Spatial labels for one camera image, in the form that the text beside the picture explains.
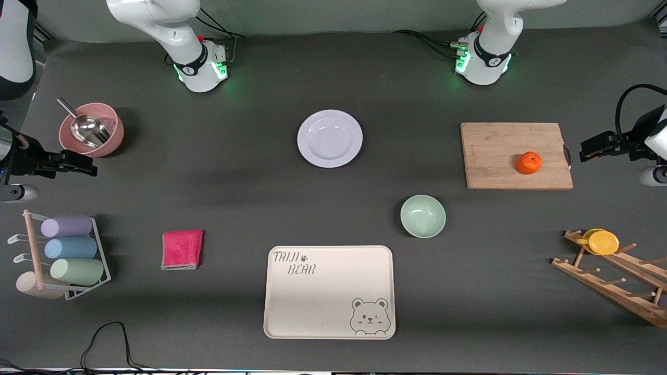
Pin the orange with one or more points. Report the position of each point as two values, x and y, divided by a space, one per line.
529 163

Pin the white round plate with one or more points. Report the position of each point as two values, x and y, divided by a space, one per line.
330 138

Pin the light green bowl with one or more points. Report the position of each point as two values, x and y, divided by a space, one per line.
422 216

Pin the pink bowl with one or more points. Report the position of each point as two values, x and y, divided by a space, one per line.
113 136

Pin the wooden peg rack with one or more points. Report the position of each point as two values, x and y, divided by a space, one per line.
599 284

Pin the beige cup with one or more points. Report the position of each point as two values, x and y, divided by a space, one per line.
26 285

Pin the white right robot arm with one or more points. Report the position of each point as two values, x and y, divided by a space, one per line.
182 52

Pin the wooden cutting board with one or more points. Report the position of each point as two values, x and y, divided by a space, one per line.
490 156

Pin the pink folded cloth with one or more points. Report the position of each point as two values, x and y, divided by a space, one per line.
182 249

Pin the blue cup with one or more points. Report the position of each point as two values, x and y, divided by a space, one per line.
71 248

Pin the yellow cup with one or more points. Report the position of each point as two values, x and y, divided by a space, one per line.
603 242

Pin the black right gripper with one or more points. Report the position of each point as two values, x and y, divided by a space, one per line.
27 158

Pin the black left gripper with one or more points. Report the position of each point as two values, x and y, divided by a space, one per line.
631 141

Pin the metal scoop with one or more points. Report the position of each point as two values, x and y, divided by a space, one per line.
91 130

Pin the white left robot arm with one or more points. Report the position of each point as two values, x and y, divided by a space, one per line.
490 57

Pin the green cup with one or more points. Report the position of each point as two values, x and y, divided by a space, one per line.
77 271

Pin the cream bear print tray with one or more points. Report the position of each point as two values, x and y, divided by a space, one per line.
323 297

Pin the purple cup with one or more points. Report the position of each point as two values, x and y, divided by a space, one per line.
66 226

